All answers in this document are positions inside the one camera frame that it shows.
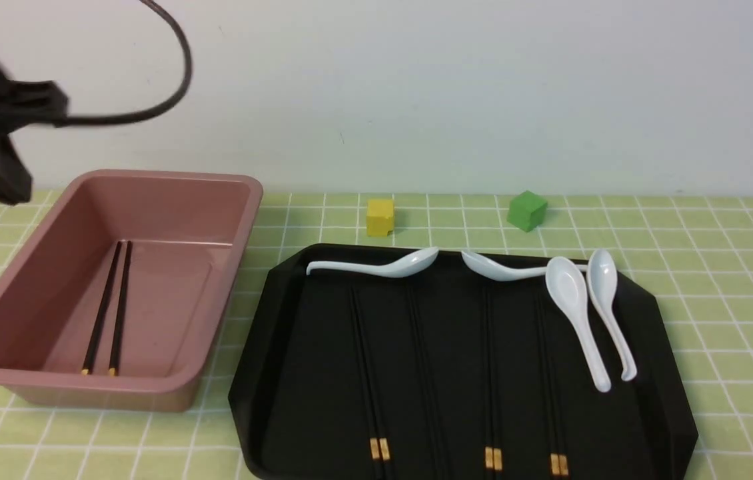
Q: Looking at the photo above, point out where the black chopstick pair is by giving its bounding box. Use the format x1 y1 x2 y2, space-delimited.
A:
109 241 133 377
481 287 494 479
534 293 562 479
355 289 394 479
349 287 384 479
406 281 447 479
81 242 123 376
539 293 570 479
486 287 504 479

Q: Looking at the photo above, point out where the pink rectangular baking pan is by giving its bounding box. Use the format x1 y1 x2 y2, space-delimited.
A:
0 170 263 412

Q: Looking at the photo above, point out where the yellow cube block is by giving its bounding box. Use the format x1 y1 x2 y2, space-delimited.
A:
365 198 395 237

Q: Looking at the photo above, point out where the white spoon far left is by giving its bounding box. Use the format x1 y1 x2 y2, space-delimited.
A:
306 247 440 279

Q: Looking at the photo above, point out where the white spoon back middle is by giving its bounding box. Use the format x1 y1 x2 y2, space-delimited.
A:
460 250 589 282

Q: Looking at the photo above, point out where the black plastic tray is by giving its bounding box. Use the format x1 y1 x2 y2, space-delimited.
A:
228 243 699 479

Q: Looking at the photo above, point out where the green cube block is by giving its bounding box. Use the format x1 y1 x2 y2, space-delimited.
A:
506 191 549 232

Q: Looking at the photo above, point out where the white spoon front large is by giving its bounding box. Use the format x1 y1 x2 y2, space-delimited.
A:
545 257 612 393

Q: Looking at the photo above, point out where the white spoon far right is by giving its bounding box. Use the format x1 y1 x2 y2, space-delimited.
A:
586 249 638 382

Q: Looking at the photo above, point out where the green checkered tablecloth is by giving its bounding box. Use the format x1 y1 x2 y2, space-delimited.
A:
0 192 753 479

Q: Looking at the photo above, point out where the black cable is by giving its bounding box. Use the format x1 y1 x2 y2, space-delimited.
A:
57 0 193 129

